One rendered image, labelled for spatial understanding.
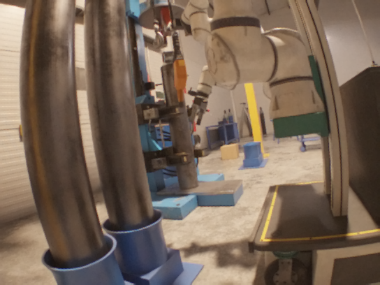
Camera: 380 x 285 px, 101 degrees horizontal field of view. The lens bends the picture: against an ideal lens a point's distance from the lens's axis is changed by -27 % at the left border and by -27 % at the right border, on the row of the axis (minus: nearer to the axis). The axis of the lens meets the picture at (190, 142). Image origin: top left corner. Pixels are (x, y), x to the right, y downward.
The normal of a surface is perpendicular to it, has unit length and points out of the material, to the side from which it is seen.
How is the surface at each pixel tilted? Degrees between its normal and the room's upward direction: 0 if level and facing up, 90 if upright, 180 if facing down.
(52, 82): 90
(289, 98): 68
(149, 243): 90
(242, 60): 113
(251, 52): 106
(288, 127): 90
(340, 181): 90
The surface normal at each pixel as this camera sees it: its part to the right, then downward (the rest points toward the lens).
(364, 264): -0.45, 0.11
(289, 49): 0.18, -0.02
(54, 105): 0.68, -0.08
